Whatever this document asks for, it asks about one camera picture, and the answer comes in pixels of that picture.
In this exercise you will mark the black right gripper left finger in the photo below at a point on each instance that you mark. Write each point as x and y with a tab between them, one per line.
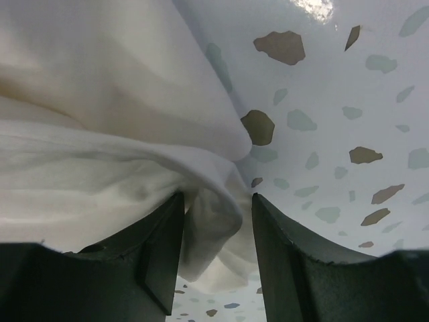
129	276

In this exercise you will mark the white t shirt red print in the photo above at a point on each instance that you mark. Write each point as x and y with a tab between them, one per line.
107	109

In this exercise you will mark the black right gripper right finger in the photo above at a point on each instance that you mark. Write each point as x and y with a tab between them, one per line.
306	277

